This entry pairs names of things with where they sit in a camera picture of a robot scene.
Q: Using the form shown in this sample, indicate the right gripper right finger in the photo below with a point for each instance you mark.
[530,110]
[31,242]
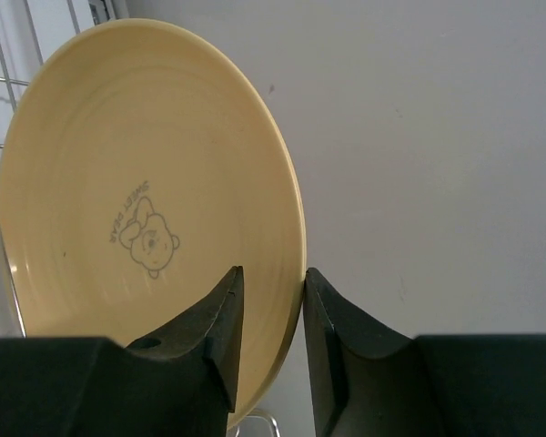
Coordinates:
[366,379]

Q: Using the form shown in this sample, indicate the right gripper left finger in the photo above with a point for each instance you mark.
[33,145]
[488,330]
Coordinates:
[178,380]

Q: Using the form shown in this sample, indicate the yellow plate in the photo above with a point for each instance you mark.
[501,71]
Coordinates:
[140,166]

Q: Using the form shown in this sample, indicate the wire dish rack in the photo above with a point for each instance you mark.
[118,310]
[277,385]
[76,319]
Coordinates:
[30,32]

